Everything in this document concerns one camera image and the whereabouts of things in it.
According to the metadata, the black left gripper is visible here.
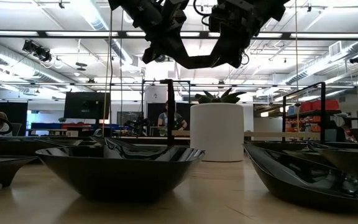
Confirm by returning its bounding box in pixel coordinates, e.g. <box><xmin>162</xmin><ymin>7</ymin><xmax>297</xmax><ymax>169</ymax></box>
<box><xmin>107</xmin><ymin>0</ymin><xmax>198</xmax><ymax>70</ymax></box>

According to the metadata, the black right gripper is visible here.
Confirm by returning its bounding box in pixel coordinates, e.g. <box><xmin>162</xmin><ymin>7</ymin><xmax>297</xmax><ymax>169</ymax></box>
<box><xmin>196</xmin><ymin>0</ymin><xmax>290</xmax><ymax>70</ymax></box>

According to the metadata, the black teardrop mini plate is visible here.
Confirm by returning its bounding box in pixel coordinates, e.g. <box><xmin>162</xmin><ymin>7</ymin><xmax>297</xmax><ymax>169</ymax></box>
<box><xmin>242</xmin><ymin>142</ymin><xmax>358</xmax><ymax>214</ymax></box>
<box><xmin>0</xmin><ymin>138</ymin><xmax>48</xmax><ymax>157</ymax></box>
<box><xmin>267</xmin><ymin>143</ymin><xmax>323</xmax><ymax>161</ymax></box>
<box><xmin>89</xmin><ymin>136</ymin><xmax>171</xmax><ymax>156</ymax></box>

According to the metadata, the green succulent plant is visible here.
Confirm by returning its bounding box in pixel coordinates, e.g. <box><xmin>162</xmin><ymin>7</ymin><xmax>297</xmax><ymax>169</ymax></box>
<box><xmin>194</xmin><ymin>87</ymin><xmax>247</xmax><ymax>105</ymax></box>

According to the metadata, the black partition panel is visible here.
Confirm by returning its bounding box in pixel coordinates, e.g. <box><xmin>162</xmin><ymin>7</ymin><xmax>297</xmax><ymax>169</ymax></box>
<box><xmin>147</xmin><ymin>102</ymin><xmax>192</xmax><ymax>131</ymax></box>
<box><xmin>0</xmin><ymin>101</ymin><xmax>29</xmax><ymax>137</ymax></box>

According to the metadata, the person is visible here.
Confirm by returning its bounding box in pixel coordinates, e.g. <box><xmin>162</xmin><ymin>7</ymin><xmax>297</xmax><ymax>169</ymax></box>
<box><xmin>157</xmin><ymin>101</ymin><xmax>188</xmax><ymax>131</ymax></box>
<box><xmin>0</xmin><ymin>111</ymin><xmax>14</xmax><ymax>137</ymax></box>

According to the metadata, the white cylindrical plant pot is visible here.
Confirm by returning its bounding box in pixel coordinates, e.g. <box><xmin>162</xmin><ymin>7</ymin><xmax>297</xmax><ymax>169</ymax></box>
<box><xmin>190</xmin><ymin>103</ymin><xmax>245</xmax><ymax>162</ymax></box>

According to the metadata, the black storage shelf rack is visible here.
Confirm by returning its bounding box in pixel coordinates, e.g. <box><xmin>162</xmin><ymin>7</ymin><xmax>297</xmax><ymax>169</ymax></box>
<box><xmin>286</xmin><ymin>108</ymin><xmax>358</xmax><ymax>143</ymax></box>

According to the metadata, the large red storage bin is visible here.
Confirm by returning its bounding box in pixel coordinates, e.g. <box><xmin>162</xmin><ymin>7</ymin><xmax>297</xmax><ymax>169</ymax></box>
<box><xmin>311</xmin><ymin>99</ymin><xmax>340</xmax><ymax>111</ymax></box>

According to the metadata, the black monitor screen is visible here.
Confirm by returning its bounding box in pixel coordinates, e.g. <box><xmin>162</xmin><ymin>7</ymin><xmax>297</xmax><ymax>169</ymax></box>
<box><xmin>63</xmin><ymin>91</ymin><xmax>111</xmax><ymax>120</ymax></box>

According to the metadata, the black hanging cable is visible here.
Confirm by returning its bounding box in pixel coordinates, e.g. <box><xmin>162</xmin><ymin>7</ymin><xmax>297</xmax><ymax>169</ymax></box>
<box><xmin>119</xmin><ymin>9</ymin><xmax>124</xmax><ymax>138</ymax></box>
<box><xmin>108</xmin><ymin>9</ymin><xmax>114</xmax><ymax>138</ymax></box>

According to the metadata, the yellow hanging cable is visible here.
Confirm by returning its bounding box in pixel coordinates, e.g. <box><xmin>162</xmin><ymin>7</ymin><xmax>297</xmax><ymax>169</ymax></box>
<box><xmin>293</xmin><ymin>0</ymin><xmax>300</xmax><ymax>133</ymax></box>

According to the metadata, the silver ventilation duct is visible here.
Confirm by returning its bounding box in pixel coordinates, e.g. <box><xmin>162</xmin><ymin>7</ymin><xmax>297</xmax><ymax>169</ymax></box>
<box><xmin>284</xmin><ymin>39</ymin><xmax>358</xmax><ymax>86</ymax></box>
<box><xmin>71</xmin><ymin>0</ymin><xmax>135</xmax><ymax>65</ymax></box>
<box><xmin>0</xmin><ymin>37</ymin><xmax>71</xmax><ymax>94</ymax></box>

